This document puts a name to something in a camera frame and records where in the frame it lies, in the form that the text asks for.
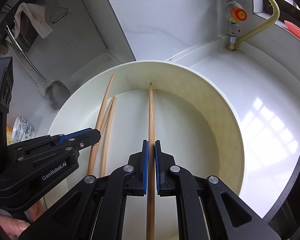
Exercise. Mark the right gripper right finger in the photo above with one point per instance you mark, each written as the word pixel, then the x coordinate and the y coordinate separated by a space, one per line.
pixel 176 181

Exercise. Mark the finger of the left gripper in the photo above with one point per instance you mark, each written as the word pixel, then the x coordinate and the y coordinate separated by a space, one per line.
pixel 74 138
pixel 95 137

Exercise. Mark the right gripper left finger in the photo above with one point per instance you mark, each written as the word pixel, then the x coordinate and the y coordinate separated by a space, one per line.
pixel 128 180

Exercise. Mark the left human hand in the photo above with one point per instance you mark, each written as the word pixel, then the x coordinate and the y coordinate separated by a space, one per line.
pixel 14 227

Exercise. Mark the bottom floral bowl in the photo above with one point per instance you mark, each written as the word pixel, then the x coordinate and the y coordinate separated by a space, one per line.
pixel 28 133

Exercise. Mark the yellow detergent bottle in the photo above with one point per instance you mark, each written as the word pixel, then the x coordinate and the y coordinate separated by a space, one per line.
pixel 9 135

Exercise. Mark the middle floral bowl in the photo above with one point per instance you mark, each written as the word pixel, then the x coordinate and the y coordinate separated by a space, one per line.
pixel 22 130

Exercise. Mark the steel spatula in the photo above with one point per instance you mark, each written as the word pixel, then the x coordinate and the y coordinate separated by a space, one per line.
pixel 55 92

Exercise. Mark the beige hanging rag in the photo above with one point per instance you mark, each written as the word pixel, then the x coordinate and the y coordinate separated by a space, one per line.
pixel 36 15

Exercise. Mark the pink soap dish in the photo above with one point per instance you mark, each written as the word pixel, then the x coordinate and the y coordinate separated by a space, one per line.
pixel 293 28

